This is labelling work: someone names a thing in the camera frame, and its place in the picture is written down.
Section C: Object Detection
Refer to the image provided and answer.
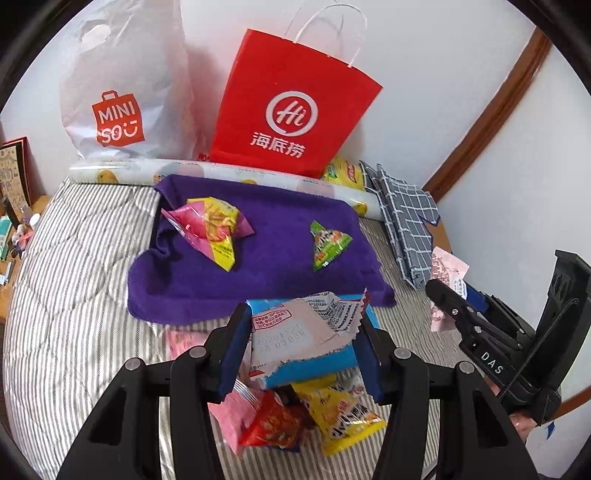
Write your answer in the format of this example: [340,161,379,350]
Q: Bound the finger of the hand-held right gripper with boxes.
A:
[464,282,502,320]
[425,279,490,342]

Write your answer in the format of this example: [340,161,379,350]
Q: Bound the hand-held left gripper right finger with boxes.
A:
[358,314,539,480]

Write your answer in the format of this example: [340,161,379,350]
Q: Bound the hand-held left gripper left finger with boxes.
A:
[55,302,254,480]

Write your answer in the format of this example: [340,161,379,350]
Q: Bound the light pink snack packet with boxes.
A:
[429,246,469,333]

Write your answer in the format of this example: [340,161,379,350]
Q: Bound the blue tissue box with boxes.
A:
[245,293,379,388]

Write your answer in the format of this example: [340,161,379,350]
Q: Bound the pink and yellow snack packet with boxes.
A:
[161,197,254,272]

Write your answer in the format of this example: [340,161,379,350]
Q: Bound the green snack packet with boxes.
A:
[309,220,352,272]

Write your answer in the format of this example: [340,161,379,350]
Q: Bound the white and orange snack packet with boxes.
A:
[342,371,370,398]

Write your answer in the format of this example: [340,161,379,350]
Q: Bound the brown star-shaped cardboard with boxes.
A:
[434,217,454,252]

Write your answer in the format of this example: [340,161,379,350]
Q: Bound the red snack packet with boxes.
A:
[240,392,315,450]

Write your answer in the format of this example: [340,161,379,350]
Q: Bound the blue plaid folded cloth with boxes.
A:
[359,161,438,291]

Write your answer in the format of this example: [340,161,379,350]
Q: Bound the purple towel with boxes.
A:
[127,173,397,324]

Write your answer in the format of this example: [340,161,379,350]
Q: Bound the yellow tea box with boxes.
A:
[321,157,368,190]

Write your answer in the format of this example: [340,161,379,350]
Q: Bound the striped bed sheet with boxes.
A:
[2,178,467,480]

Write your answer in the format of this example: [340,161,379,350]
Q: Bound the lemon-patterned paper roll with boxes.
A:
[68,157,384,220]

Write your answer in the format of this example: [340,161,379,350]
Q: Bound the wooden bedside table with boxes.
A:
[0,194,51,324]

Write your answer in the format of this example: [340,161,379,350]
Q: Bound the red paper bag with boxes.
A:
[210,2,384,180]

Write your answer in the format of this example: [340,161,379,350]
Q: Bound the patterned book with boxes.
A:
[0,137,33,217]

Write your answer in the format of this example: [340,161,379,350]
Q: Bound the white plastic bag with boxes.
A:
[60,0,208,160]

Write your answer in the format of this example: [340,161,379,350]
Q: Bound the wooden door frame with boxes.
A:
[422,28,552,201]

